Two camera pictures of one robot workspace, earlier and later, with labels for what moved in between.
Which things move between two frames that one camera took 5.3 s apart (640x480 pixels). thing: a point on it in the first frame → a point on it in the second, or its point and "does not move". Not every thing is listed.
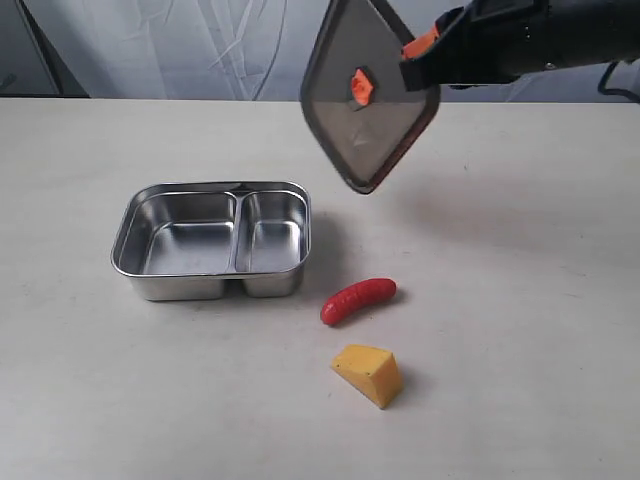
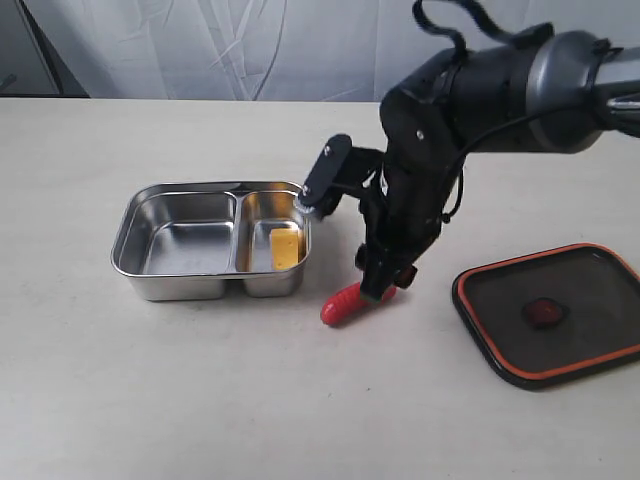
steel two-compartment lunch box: x=190 y=240 does not move
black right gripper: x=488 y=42 → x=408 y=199
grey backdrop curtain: x=157 y=49 does not move
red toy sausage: x=350 y=299 does not move
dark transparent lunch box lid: x=354 y=96 → x=555 y=316
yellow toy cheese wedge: x=373 y=372 → x=285 y=247
